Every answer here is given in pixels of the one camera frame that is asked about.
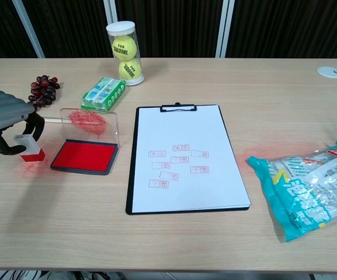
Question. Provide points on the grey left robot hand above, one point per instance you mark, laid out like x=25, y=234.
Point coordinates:
x=1, y=108

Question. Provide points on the red and white stamp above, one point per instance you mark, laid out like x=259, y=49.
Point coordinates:
x=29, y=148

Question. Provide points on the dark red grape bunch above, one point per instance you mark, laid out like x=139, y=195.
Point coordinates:
x=44, y=89

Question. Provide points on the red ink pad case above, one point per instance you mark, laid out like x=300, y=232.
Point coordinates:
x=83, y=157

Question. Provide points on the green tissue pack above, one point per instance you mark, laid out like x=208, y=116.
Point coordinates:
x=104, y=93

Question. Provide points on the yellow tennis ball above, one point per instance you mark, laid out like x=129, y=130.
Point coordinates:
x=123, y=46
x=129, y=70

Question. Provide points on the clear tennis ball tube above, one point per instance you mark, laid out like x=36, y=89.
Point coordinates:
x=121, y=27

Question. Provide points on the black clipboard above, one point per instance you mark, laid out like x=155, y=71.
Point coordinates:
x=133, y=186

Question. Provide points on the white stamped paper sheet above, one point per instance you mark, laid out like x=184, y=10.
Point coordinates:
x=185, y=128

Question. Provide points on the teal snack bag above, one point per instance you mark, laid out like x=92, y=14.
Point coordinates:
x=299, y=192

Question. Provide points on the grey partition post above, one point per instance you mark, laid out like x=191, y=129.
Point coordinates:
x=225, y=29
x=109, y=14
x=28, y=29

